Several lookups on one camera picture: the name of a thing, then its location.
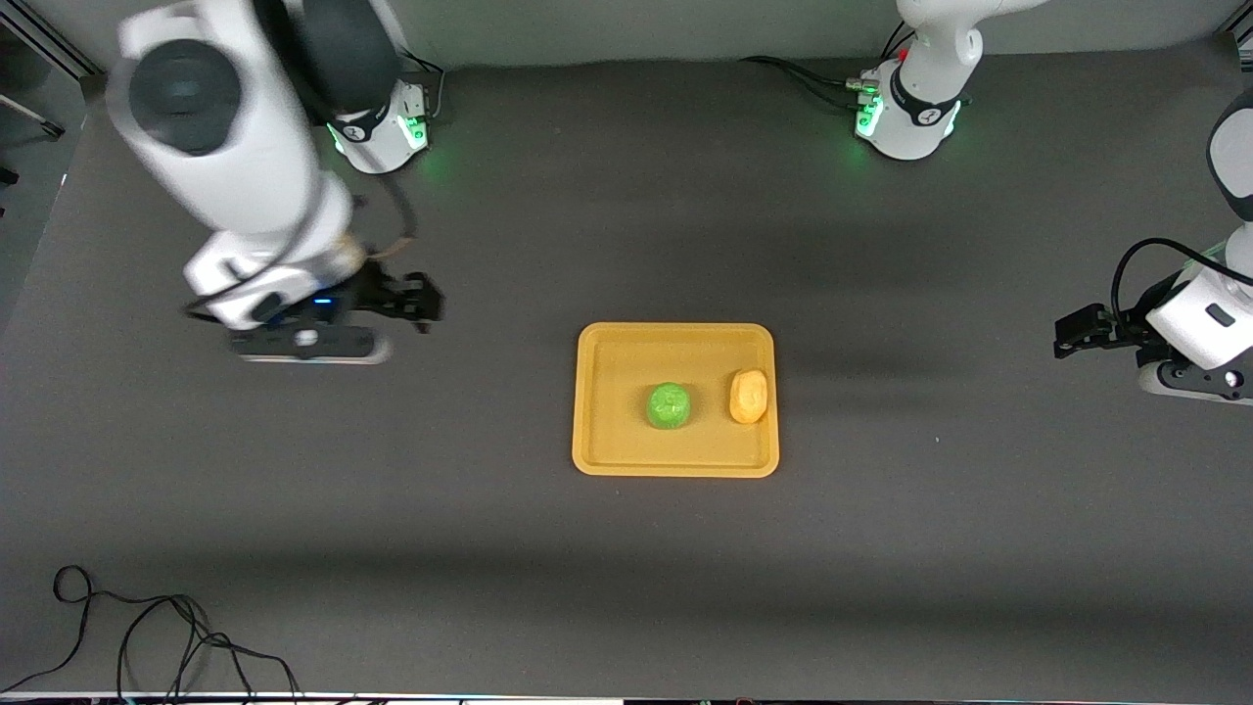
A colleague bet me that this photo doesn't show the black cable along right arm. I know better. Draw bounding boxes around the black cable along right arm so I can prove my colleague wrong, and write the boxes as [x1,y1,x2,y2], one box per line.
[184,176,420,324]

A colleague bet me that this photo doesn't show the thin black loose cable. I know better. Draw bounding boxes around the thin black loose cable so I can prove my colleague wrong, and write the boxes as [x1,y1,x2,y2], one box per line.
[0,565,302,702]

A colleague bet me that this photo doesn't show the yellow-brown potato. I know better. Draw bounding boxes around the yellow-brown potato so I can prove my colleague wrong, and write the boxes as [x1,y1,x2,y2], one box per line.
[728,368,769,426]

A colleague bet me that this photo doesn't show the green apple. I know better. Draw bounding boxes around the green apple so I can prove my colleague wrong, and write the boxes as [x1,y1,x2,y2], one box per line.
[646,382,693,431]

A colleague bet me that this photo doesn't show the black left arm base cables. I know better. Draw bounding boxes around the black left arm base cables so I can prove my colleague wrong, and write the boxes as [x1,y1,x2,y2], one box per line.
[738,20,916,111]

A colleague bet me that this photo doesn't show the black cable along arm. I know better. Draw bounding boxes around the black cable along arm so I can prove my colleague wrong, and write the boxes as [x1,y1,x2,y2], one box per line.
[1110,237,1253,326]
[184,176,420,324]

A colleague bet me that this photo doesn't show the yellow plastic tray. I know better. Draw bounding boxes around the yellow plastic tray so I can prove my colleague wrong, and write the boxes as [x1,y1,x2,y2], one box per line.
[572,322,781,479]

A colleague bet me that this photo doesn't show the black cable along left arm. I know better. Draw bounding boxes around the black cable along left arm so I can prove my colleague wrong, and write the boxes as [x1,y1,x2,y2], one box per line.
[1110,237,1253,326]

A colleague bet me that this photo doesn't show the black arm base cables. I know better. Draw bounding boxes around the black arm base cables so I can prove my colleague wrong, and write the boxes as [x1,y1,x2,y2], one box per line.
[738,20,916,111]
[392,44,447,126]

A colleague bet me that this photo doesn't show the aluminium frame bar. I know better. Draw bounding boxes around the aluminium frame bar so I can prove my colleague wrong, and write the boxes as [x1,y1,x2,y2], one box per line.
[0,8,101,81]

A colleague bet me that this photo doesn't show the black right arm base cables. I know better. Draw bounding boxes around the black right arm base cables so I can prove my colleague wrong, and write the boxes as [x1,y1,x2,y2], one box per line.
[392,44,447,126]

